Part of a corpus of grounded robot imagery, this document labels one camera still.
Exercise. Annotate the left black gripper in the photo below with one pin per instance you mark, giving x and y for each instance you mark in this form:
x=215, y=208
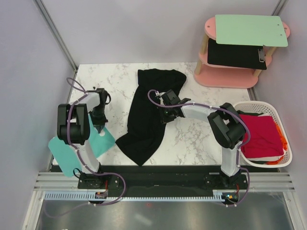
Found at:
x=100, y=123

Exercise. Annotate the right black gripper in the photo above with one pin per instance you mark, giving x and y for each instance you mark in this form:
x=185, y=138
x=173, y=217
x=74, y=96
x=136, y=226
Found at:
x=164, y=120

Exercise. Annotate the black t shirt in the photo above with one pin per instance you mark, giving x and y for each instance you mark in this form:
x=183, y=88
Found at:
x=145, y=131

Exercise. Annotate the teal cutting mat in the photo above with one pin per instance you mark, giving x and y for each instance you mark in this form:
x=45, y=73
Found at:
x=67, y=158

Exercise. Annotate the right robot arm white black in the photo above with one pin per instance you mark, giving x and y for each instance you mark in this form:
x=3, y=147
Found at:
x=229, y=130

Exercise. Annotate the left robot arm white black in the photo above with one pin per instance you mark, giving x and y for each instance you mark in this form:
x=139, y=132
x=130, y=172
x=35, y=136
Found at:
x=73, y=125

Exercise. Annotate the pink two-tier shelf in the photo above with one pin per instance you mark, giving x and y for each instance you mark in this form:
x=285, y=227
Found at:
x=227, y=77

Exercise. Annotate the dark green garment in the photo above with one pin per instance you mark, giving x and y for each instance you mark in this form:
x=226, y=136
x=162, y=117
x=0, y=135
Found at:
x=243, y=114

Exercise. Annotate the white plastic laundry basket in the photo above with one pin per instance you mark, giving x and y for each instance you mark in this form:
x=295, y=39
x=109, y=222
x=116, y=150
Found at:
x=267, y=109

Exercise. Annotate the magenta t shirt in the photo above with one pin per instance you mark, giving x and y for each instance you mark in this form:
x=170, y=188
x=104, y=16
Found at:
x=264, y=143

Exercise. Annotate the black clipboard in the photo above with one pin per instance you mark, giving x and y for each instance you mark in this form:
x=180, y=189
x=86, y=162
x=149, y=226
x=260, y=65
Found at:
x=239, y=56

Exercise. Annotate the orange garment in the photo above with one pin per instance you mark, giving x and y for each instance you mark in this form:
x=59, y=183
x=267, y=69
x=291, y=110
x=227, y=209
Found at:
x=284, y=144

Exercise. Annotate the green clipboard board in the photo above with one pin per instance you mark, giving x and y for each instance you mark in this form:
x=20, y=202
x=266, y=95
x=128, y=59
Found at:
x=250, y=30

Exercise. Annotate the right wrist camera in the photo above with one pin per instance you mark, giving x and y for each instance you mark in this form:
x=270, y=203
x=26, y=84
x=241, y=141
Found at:
x=169, y=98

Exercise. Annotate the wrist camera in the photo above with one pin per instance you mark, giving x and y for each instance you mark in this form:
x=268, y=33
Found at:
x=169, y=98
x=104, y=96

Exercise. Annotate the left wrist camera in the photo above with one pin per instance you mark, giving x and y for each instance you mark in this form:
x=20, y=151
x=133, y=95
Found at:
x=104, y=96

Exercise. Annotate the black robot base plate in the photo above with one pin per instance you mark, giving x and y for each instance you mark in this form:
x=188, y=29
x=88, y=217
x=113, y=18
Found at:
x=162, y=180

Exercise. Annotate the white slotted cable duct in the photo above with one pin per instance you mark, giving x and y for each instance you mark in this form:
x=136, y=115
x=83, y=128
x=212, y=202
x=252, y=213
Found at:
x=97, y=197

